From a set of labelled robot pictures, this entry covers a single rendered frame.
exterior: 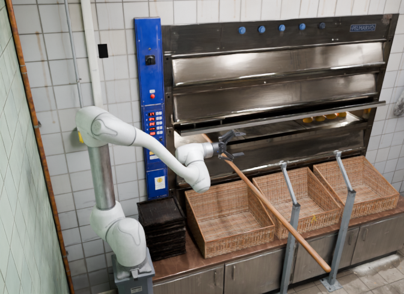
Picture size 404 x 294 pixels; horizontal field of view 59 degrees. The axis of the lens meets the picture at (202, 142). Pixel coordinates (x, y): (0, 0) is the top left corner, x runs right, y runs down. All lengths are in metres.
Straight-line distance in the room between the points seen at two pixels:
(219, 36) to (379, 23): 1.36
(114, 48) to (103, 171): 0.82
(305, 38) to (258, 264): 1.72
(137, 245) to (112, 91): 1.00
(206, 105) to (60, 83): 0.98
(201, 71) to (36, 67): 1.02
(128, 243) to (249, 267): 1.22
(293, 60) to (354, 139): 1.09
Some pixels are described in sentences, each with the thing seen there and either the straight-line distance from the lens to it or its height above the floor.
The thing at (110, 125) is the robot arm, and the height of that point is 1.82.
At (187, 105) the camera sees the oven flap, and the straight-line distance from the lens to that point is 2.55.
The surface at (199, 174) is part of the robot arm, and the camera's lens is 1.91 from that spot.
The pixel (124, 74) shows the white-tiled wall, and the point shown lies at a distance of 2.37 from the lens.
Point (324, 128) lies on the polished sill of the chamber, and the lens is 3.26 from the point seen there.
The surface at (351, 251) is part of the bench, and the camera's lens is 3.42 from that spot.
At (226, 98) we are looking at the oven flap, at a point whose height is 1.56.
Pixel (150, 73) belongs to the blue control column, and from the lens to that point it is 2.37.
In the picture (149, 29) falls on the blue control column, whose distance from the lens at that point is 2.31.
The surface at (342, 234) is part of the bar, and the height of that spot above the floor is 0.56.
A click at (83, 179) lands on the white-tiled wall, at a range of 2.63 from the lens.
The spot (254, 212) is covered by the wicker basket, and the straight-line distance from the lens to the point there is 3.01.
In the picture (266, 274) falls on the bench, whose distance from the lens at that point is 2.99.
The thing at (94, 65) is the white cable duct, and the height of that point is 1.89.
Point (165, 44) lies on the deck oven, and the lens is 2.39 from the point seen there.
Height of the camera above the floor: 2.45
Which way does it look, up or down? 27 degrees down
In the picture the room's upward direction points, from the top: straight up
